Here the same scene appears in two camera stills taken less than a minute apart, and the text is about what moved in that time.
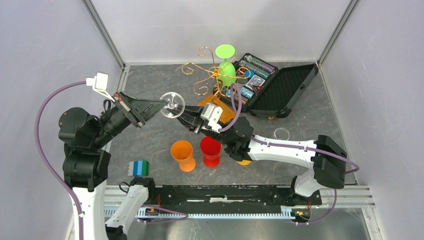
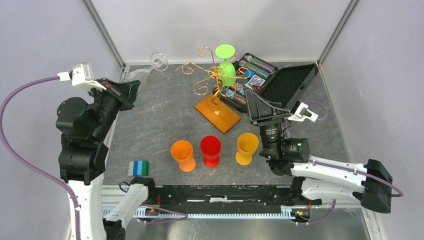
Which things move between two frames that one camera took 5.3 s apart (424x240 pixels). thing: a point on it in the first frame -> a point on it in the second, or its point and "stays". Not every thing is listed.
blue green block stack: x=138 y=168 stays
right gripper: x=191 y=119 -> x=262 y=112
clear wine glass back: x=175 y=106 -> x=159 y=62
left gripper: x=146 y=108 -> x=125 y=92
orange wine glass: x=182 y=151 stays
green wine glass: x=227 y=74 stays
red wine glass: x=210 y=147 stays
